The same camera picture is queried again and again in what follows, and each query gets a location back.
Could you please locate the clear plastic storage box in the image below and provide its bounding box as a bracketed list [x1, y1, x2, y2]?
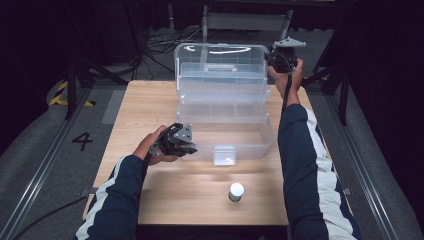
[173, 42, 276, 167]

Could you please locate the black metal stand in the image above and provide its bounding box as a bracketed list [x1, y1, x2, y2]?
[301, 19, 351, 127]
[64, 0, 144, 120]

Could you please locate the small grey floor tape piece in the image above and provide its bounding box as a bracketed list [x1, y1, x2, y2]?
[79, 187, 101, 198]

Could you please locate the black floor cable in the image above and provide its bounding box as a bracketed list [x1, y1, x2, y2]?
[13, 196, 88, 240]

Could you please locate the small bottle with white cap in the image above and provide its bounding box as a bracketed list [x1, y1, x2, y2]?
[228, 182, 245, 203]

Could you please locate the grey floor patch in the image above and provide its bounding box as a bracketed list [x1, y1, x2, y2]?
[101, 89, 127, 125]

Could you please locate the right hand-held gripper cable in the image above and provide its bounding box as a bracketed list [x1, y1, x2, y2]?
[281, 74, 294, 114]

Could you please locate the person's left hand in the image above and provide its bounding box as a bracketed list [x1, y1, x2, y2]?
[132, 125, 179, 166]

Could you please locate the person's right hand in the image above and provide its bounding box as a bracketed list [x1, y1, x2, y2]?
[268, 59, 304, 96]

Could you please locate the grey metal stand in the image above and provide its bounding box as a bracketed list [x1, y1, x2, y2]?
[200, 4, 294, 44]

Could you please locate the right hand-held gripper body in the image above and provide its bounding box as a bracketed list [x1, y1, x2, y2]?
[270, 37, 307, 74]

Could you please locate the yellow black floor tape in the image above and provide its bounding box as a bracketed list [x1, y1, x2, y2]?
[49, 80, 97, 108]

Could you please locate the tangle of floor cables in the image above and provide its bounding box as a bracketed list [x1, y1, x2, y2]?
[143, 26, 204, 81]

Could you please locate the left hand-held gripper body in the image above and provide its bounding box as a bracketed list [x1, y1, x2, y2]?
[149, 123, 194, 158]

